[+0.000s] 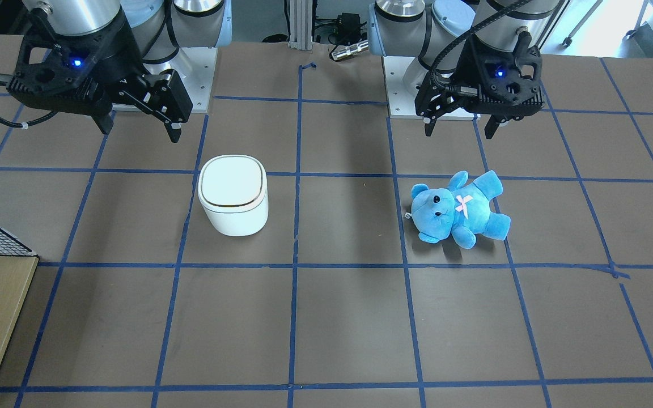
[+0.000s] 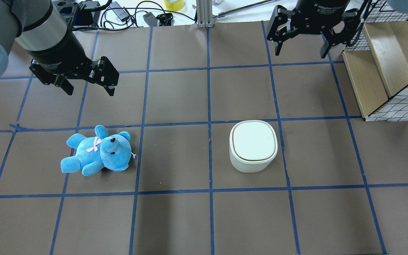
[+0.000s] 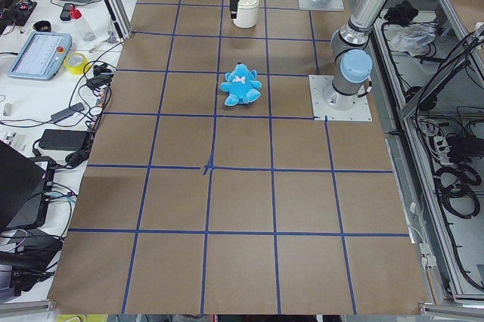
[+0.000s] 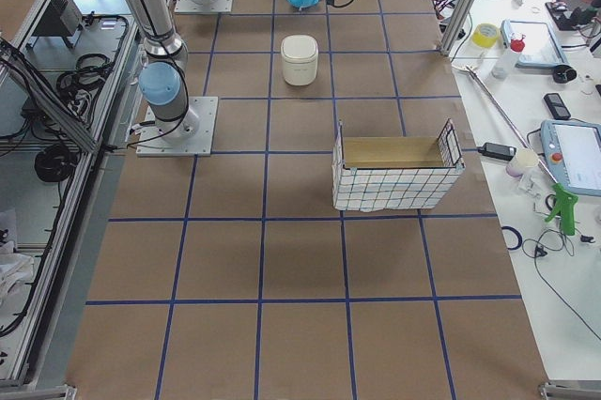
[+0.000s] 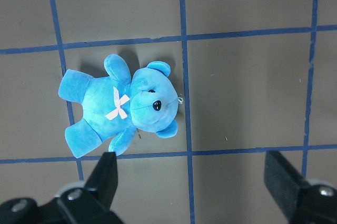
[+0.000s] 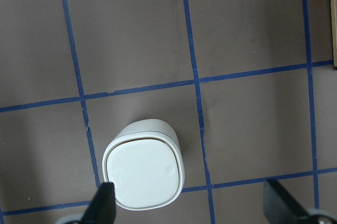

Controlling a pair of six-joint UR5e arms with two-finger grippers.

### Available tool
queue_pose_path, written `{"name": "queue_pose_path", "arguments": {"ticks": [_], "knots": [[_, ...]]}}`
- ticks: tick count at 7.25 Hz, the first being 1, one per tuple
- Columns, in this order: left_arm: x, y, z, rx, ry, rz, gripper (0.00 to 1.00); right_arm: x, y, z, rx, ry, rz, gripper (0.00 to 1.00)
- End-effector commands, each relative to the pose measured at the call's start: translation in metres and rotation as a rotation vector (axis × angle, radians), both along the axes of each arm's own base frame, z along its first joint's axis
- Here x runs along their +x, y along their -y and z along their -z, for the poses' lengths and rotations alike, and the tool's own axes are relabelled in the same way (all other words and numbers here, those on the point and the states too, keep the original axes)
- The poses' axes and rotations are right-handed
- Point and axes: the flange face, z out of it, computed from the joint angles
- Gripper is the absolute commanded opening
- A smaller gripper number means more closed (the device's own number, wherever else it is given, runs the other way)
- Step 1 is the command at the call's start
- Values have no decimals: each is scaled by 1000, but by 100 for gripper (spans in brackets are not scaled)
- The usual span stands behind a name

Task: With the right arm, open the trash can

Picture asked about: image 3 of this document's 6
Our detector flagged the white trash can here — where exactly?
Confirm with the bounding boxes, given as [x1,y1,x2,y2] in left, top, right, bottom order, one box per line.
[232,0,259,29]

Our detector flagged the blue plush teddy bear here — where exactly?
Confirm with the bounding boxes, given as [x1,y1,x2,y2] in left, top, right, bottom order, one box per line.
[220,62,262,107]

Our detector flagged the clear bottle red cap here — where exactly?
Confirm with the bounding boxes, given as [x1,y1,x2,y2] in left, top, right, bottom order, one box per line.
[70,5,96,42]

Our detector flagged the black cloth bundle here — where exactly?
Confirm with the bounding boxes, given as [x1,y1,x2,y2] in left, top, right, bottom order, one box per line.
[383,0,419,26]

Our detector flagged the black phone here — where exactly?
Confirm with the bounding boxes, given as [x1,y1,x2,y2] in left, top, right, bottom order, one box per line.
[60,3,75,22]

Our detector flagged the yellow tape roll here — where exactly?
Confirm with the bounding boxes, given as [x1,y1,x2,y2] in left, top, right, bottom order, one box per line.
[63,52,90,75]

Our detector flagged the crumpled white cloth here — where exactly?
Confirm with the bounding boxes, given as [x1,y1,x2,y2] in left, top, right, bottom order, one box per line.
[389,24,436,56]

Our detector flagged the black small bowl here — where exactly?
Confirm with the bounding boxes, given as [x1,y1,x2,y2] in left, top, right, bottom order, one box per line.
[33,20,51,33]

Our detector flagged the small grey adapter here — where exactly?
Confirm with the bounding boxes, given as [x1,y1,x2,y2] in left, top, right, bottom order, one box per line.
[51,102,85,124]

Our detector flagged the near teach pendant tablet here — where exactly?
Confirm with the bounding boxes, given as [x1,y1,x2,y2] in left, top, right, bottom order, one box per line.
[8,32,72,81]

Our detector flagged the black power adapter brick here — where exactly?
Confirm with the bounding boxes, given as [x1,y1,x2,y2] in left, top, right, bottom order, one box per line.
[39,129,89,151]

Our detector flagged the black laptop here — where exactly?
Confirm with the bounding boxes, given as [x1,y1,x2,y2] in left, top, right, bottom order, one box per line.
[1,142,54,231]

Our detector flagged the coiled black cables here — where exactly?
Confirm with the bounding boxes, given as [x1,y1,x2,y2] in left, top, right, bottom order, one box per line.
[433,165,483,221]

